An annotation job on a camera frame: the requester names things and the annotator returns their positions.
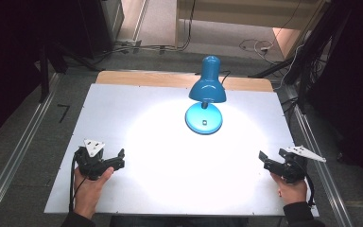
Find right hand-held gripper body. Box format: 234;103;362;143
278;145;327;184

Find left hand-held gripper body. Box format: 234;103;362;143
74;139;112;182

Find person's right hand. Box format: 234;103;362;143
270;173;309;207

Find person's left hand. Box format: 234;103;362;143
74;166;115;219

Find blue desk lamp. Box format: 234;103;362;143
184;55;227;136

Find black stand legs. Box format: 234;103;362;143
249;0;354;112

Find grey power strip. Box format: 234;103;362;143
116;39;143;48

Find dark cabinet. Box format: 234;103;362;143
75;0;126;60

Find light wooden furniture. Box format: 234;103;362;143
175;0;325;60

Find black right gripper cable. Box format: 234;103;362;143
304;173;316;207

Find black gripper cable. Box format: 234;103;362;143
304;173;316;207
68;151;80;213

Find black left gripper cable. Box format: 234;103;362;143
68;151;80;213

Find metal floor rail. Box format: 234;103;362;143
0;73;61;227
283;85;355;227

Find black lamp cable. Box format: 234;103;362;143
220;70;233;85

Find white floor cable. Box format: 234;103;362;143
239;38;280;64

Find black floor cable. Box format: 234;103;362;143
100;0;198;58

